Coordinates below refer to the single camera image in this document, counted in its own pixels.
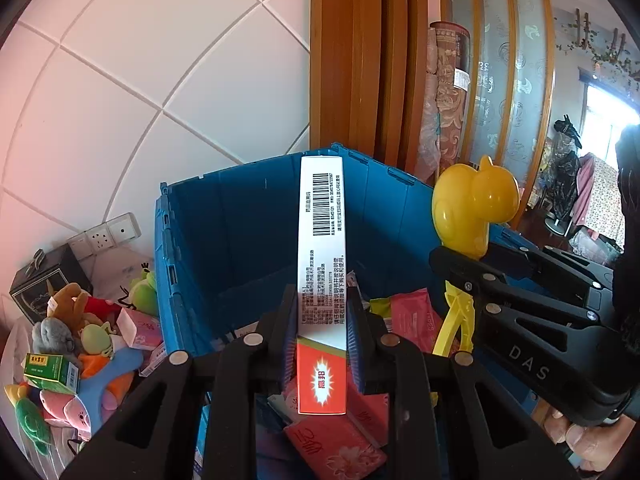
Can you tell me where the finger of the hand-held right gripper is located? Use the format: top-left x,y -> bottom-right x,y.
482,242 -> 615,312
429,246 -> 629,427

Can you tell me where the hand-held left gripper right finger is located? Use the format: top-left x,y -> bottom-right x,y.
345,285 -> 583,480

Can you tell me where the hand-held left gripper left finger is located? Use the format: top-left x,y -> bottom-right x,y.
60,284 -> 301,480

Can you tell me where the white orange medicine box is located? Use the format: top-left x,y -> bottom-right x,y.
296,155 -> 348,416

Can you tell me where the yellow duck snowball clip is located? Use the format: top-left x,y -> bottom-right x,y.
431,155 -> 521,358

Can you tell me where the blue plastic crate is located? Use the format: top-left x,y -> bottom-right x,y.
152,142 -> 546,480

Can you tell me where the blue slingshot shaped toy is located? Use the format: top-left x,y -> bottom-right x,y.
75,345 -> 146,436

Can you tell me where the person's right hand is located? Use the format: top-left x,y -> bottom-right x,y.
542,407 -> 636,473

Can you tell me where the pink floral cloth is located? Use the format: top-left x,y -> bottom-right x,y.
575,155 -> 626,261

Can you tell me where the yellow green packet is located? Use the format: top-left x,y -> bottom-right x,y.
370,297 -> 396,331

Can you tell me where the pink wipes packet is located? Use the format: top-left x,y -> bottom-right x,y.
390,288 -> 446,353

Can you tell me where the red white packet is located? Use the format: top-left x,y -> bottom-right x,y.
345,380 -> 391,448

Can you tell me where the bright window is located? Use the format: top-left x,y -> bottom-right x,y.
577,67 -> 640,171

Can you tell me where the pink tissue box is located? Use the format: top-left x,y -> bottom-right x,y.
117,307 -> 166,351

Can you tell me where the wooden frosted glass partition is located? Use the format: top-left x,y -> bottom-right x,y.
437,0 -> 558,241

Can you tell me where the pile of plush toys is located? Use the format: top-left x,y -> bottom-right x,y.
0,255 -> 166,480

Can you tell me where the red plush toy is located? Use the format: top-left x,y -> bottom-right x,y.
82,296 -> 123,321

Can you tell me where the light green plush toy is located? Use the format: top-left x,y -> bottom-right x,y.
80,322 -> 116,356

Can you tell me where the orange plush toy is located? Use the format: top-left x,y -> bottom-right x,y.
77,352 -> 136,411

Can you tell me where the rolled patterned carpet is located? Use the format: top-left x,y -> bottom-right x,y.
417,21 -> 473,186

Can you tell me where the brown plush bear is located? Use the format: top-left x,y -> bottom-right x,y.
47,282 -> 93,333

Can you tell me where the pink pig plush toy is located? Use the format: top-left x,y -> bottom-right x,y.
39,387 -> 93,441

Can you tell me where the grey plush toy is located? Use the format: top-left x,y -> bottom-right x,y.
32,317 -> 83,356

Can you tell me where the green medicine box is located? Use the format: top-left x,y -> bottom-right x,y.
24,353 -> 81,395

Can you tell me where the black gift box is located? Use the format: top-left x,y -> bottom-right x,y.
9,247 -> 93,323

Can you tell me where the green parrot plush toy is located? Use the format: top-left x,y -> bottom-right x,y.
4,382 -> 53,456

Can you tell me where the wall vine decoration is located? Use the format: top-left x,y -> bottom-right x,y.
555,7 -> 640,86

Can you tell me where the white wall socket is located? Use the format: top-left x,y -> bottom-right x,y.
67,212 -> 138,258

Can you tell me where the wooden door frame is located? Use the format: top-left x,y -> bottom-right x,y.
309,0 -> 441,171

